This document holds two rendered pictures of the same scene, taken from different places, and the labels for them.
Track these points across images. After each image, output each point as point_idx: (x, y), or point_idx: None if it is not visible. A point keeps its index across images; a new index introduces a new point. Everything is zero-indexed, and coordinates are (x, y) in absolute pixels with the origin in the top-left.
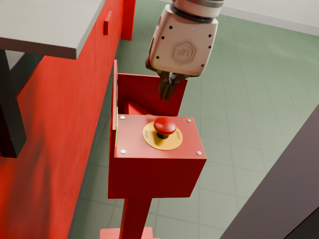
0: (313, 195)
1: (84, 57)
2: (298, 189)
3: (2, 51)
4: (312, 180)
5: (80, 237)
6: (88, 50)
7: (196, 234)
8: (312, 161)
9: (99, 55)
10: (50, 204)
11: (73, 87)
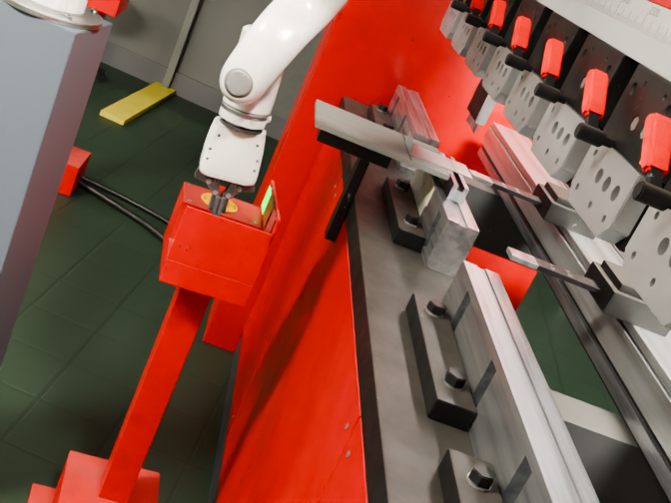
0: (63, 163)
1: (308, 433)
2: (51, 182)
3: (355, 167)
4: (60, 159)
5: None
6: (307, 460)
7: None
8: (56, 154)
9: None
10: (274, 388)
11: (305, 390)
